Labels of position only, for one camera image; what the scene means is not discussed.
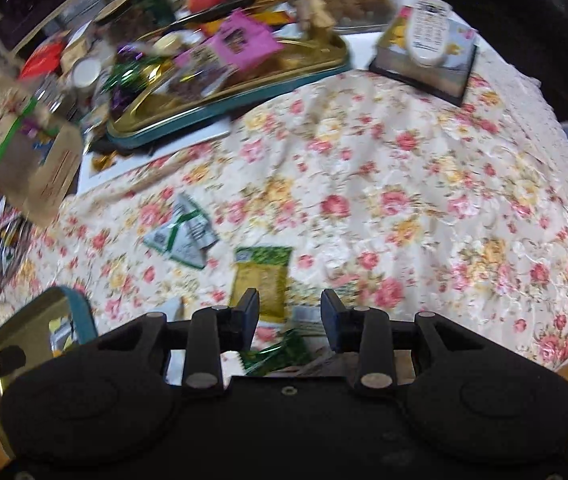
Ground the silver yellow-green snack packet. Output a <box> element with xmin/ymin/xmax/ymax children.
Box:
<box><xmin>48</xmin><ymin>315</ymin><xmax>78</xmax><ymax>358</ymax></box>

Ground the gold tin tray with snacks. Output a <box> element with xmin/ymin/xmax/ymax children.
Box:
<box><xmin>107</xmin><ymin>32</ymin><xmax>351</xmax><ymax>150</ymax></box>

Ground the green foil candy wrapper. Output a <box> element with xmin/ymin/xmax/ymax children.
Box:
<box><xmin>239</xmin><ymin>328</ymin><xmax>312</xmax><ymax>377</ymax></box>

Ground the yellow green snack packet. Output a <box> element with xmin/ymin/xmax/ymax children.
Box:
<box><xmin>229</xmin><ymin>246</ymin><xmax>293</xmax><ymax>324</ymax></box>

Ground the white green triangular packet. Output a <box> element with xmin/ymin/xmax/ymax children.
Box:
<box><xmin>143</xmin><ymin>194</ymin><xmax>219</xmax><ymax>270</ymax></box>

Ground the floral tablecloth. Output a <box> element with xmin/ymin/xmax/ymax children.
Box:
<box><xmin>0</xmin><ymin>51</ymin><xmax>568</xmax><ymax>368</ymax></box>

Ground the empty gold tin tray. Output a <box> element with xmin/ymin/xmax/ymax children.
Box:
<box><xmin>0</xmin><ymin>286</ymin><xmax>98</xmax><ymax>458</ymax></box>

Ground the yellow cartoon tissue box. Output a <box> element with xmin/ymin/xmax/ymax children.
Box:
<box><xmin>369</xmin><ymin>0</ymin><xmax>478</xmax><ymax>106</ymax></box>

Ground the pink snack bag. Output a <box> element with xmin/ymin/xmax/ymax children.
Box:
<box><xmin>205</xmin><ymin>10</ymin><xmax>284</xmax><ymax>72</ymax></box>

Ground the kraft paper cereal bag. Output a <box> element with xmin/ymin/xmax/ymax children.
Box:
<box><xmin>0</xmin><ymin>71</ymin><xmax>83</xmax><ymax>226</ymax></box>

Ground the white jar lid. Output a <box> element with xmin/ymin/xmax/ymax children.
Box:
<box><xmin>71</xmin><ymin>56</ymin><xmax>102</xmax><ymax>91</ymax></box>

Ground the white remote control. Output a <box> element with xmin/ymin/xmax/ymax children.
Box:
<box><xmin>405</xmin><ymin>0</ymin><xmax>452</xmax><ymax>68</ymax></box>

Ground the orange red snack bag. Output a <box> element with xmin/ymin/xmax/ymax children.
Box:
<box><xmin>18</xmin><ymin>40</ymin><xmax>66</xmax><ymax>79</ymax></box>

